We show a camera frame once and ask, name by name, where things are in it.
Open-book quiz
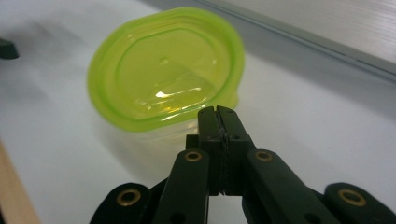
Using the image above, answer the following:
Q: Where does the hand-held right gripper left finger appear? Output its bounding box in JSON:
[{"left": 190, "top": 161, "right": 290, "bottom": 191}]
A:
[{"left": 185, "top": 105, "right": 225, "bottom": 197}]

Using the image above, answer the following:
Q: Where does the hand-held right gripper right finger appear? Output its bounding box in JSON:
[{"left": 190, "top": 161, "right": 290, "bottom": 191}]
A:
[{"left": 216, "top": 105, "right": 258, "bottom": 197}]

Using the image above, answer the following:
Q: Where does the pale grey table mat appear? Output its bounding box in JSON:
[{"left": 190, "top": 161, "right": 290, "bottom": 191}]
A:
[{"left": 0, "top": 0, "right": 396, "bottom": 224}]

